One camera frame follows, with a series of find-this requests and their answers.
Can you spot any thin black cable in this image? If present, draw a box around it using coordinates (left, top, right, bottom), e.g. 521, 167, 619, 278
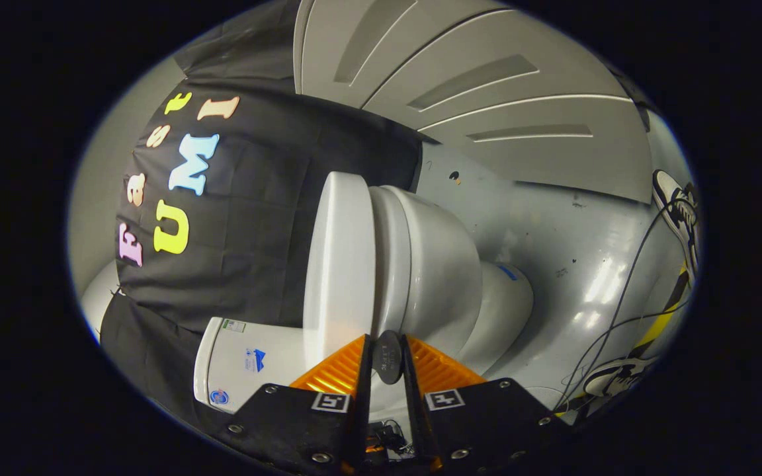
552, 197, 694, 413

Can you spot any white grey drawer cabinet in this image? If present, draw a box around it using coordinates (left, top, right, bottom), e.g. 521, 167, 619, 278
293, 0, 654, 204

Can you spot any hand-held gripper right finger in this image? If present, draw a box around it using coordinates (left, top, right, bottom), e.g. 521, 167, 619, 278
400, 334, 570, 474

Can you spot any black white shoe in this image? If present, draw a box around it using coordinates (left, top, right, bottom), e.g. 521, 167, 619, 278
652, 169, 700, 266
582, 356, 654, 399

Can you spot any white toilet bowl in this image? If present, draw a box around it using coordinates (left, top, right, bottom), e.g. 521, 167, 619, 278
368, 185, 534, 379

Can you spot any black backdrop cloth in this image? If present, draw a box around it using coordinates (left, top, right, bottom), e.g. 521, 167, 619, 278
100, 0, 423, 427

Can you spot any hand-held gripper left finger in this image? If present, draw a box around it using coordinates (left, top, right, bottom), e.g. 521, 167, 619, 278
226, 334, 374, 475

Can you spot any yellow black floor tape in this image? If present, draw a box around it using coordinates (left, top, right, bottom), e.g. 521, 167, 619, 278
631, 263, 694, 361

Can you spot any white toilet lid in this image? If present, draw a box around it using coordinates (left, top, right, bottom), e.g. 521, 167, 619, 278
302, 171, 405, 386

